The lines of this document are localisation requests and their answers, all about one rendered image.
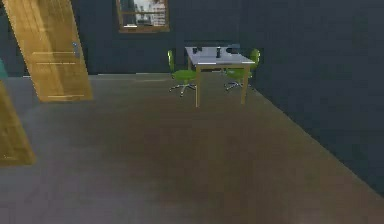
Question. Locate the green swivel chair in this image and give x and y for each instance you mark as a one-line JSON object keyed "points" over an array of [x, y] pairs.
{"points": [[237, 74], [181, 75]]}

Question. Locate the grey top wooden table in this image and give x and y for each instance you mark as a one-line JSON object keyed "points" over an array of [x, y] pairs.
{"points": [[213, 59]]}

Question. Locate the small black cup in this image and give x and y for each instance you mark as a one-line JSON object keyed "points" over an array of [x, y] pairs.
{"points": [[195, 50]]}

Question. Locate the black bottle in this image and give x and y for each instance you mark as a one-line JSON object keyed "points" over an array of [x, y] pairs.
{"points": [[218, 52]]}

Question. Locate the black flat pan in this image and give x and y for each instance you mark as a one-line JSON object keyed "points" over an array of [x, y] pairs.
{"points": [[233, 50]]}

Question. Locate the yellow wooden room door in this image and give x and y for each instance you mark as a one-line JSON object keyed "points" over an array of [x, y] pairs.
{"points": [[50, 50]]}

